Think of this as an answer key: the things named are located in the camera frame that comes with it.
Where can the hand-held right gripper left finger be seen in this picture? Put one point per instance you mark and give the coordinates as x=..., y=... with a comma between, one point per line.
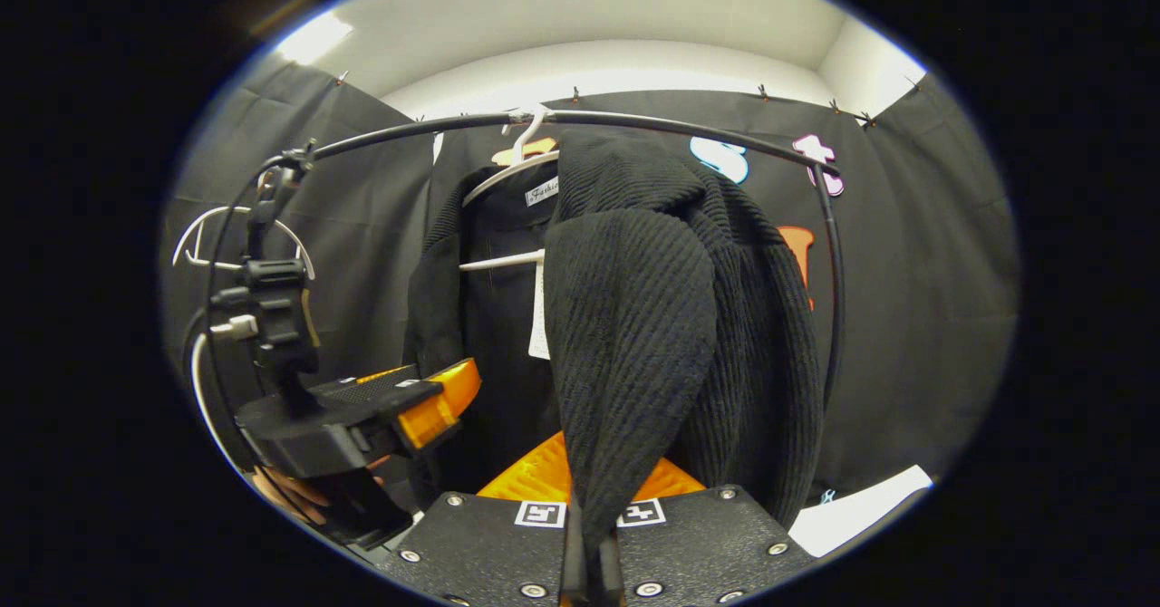
x=480, y=544

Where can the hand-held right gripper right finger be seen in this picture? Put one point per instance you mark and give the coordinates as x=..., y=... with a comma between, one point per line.
x=707, y=544

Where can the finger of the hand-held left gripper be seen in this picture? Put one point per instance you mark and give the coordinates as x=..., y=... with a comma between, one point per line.
x=439, y=403
x=385, y=372

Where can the black knit cardigan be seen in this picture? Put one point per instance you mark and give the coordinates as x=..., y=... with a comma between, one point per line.
x=634, y=317

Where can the white clothes hanger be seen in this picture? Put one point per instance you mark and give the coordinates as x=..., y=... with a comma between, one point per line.
x=213, y=264
x=503, y=261

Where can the black clothes rack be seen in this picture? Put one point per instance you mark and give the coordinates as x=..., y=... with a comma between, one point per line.
x=634, y=125

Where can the white paper sheet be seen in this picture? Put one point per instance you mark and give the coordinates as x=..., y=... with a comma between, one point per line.
x=861, y=516

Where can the small ceiling light panel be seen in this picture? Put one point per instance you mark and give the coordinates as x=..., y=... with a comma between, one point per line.
x=313, y=38

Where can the row of black clips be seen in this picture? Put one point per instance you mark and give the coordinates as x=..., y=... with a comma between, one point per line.
x=762, y=92

